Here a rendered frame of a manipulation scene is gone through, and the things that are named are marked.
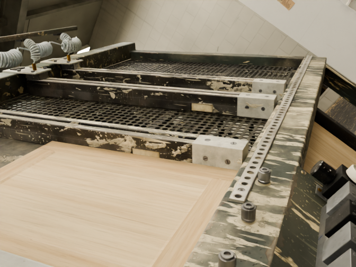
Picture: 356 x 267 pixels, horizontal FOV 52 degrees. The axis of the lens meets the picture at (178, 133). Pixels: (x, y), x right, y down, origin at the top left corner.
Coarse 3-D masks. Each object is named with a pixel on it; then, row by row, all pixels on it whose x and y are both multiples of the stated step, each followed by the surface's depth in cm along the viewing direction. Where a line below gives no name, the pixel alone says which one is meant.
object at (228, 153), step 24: (0, 120) 112; (24, 120) 108; (48, 120) 109; (72, 120) 107; (96, 144) 100; (120, 144) 97; (144, 144) 94; (168, 144) 91; (192, 144) 88; (216, 144) 87; (240, 144) 87
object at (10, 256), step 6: (0, 252) 57; (6, 252) 57; (0, 258) 56; (6, 258) 56; (12, 258) 56; (18, 258) 56; (24, 258) 56; (0, 264) 55; (6, 264) 55; (12, 264) 55; (18, 264) 55; (24, 264) 55; (30, 264) 55; (36, 264) 55; (42, 264) 55
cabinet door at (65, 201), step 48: (48, 144) 104; (0, 192) 80; (48, 192) 79; (96, 192) 79; (144, 192) 78; (192, 192) 78; (0, 240) 64; (48, 240) 64; (96, 240) 63; (144, 240) 63; (192, 240) 62
